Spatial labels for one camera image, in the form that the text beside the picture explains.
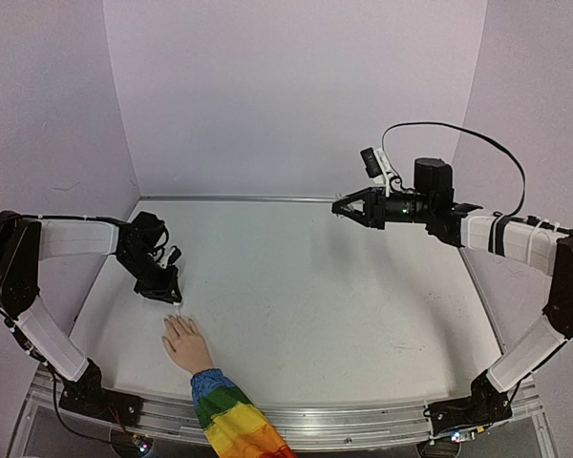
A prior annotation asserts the black right camera cable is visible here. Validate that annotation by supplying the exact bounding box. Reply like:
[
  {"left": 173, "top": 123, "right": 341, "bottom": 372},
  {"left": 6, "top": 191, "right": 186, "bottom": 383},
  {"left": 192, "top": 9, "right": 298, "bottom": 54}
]
[{"left": 380, "top": 121, "right": 529, "bottom": 215}]

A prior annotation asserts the mannequin hand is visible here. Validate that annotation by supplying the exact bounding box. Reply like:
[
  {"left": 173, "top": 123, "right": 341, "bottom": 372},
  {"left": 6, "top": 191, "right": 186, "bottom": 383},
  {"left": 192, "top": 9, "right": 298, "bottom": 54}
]
[{"left": 161, "top": 315, "right": 216, "bottom": 375}]

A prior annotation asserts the clear nail polish bottle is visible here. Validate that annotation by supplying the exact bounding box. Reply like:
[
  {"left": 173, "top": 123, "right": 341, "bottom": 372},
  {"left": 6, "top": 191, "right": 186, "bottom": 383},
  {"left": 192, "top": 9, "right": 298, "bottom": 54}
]
[{"left": 331, "top": 194, "right": 362, "bottom": 211}]

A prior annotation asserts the aluminium table edge rail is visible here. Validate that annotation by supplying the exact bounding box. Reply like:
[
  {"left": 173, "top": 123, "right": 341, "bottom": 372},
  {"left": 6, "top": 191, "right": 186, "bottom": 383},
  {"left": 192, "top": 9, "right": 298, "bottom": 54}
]
[{"left": 139, "top": 195, "right": 335, "bottom": 203}]

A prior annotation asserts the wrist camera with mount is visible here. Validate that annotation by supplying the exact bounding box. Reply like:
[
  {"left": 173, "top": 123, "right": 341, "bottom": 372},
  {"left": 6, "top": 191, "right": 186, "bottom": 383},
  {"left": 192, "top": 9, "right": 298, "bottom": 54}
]
[
  {"left": 158, "top": 245, "right": 181, "bottom": 268},
  {"left": 360, "top": 147, "right": 401, "bottom": 197}
]

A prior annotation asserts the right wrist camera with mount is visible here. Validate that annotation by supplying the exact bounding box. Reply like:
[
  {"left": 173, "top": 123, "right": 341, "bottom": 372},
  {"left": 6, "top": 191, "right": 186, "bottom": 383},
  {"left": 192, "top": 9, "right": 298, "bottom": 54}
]
[{"left": 360, "top": 147, "right": 401, "bottom": 197}]

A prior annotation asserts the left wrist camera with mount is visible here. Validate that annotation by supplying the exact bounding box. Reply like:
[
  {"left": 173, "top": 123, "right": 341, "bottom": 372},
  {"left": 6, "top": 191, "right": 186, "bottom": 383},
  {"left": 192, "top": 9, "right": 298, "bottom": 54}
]
[{"left": 158, "top": 245, "right": 181, "bottom": 268}]

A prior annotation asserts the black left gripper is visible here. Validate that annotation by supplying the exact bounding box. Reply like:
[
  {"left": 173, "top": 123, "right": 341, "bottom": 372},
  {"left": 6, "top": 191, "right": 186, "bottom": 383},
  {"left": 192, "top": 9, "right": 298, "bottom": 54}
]
[{"left": 117, "top": 250, "right": 182, "bottom": 303}]

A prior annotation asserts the rainbow striped sleeve forearm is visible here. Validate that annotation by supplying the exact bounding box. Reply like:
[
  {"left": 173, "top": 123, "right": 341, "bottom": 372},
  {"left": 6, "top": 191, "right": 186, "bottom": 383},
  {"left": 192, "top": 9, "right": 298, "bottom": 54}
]
[{"left": 191, "top": 369, "right": 295, "bottom": 458}]

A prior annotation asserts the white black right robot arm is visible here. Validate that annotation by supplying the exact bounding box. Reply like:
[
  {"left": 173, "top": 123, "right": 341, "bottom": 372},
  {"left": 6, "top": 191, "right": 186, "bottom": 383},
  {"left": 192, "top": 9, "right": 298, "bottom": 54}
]
[{"left": 331, "top": 149, "right": 573, "bottom": 434}]

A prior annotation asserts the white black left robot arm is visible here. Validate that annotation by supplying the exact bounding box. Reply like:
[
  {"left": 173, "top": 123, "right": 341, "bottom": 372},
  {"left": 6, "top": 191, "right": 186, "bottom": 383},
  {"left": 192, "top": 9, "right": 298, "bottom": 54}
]
[{"left": 0, "top": 211, "right": 182, "bottom": 427}]

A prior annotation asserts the aluminium front frame rail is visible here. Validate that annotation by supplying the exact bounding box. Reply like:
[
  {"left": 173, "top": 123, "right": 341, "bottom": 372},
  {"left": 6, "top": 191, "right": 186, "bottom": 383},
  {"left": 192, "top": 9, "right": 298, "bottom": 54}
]
[{"left": 26, "top": 371, "right": 545, "bottom": 445}]

